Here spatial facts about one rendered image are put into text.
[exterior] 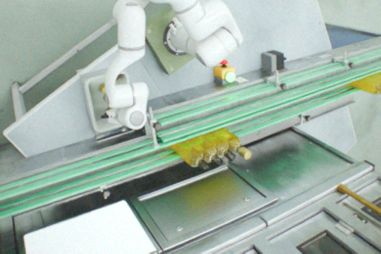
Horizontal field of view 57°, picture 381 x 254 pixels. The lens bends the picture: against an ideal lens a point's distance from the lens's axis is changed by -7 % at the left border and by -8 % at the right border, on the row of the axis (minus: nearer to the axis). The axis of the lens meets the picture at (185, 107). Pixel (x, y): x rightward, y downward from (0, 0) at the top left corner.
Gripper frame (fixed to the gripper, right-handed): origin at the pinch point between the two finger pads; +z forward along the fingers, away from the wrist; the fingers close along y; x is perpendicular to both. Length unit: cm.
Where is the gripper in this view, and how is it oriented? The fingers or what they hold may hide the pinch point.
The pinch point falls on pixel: (115, 111)
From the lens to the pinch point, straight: 148.2
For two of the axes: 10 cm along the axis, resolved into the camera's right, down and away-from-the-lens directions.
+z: -4.2, -0.7, 9.0
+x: -1.9, -9.7, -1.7
